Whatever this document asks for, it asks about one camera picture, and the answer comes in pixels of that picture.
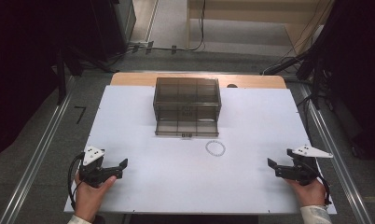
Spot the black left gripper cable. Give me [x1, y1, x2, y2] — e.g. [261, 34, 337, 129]
[66, 151, 85, 210]

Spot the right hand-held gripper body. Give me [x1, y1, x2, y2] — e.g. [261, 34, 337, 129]
[286, 144, 335, 187]

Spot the wooden table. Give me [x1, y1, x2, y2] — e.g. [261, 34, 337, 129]
[109, 72, 288, 91]

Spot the metal floor rail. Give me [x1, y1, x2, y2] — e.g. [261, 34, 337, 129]
[0, 75, 77, 224]
[296, 81, 375, 224]

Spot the light wooden bench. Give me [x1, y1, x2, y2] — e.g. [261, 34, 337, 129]
[186, 0, 335, 54]

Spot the black power strip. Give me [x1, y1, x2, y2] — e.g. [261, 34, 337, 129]
[260, 55, 308, 77]

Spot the black curtain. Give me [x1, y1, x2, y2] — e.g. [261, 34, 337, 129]
[0, 0, 121, 162]
[312, 0, 375, 166]

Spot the dark grey equipment case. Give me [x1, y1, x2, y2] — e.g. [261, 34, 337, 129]
[105, 0, 137, 57]

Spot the white board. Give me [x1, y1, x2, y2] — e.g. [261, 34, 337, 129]
[63, 85, 338, 216]

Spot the clear bead bracelet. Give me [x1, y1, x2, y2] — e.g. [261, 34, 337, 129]
[204, 139, 227, 158]

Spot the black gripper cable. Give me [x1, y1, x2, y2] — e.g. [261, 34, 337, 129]
[66, 151, 85, 210]
[304, 161, 333, 206]

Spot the translucent grey drawer cabinet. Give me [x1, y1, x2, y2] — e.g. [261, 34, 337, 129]
[152, 77, 223, 123]

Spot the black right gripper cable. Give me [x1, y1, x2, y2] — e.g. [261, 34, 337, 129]
[304, 161, 333, 206]

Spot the black metal stand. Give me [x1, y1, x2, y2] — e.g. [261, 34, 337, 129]
[296, 46, 336, 110]
[53, 43, 112, 106]

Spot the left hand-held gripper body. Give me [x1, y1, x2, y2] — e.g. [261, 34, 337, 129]
[78, 145, 106, 189]

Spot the person's right hand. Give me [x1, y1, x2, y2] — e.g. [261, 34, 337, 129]
[285, 177, 328, 208]

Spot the person's left hand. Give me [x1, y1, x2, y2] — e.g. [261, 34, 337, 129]
[74, 173, 118, 224]

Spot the black floor cable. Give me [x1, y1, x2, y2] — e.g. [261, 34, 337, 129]
[126, 0, 207, 55]

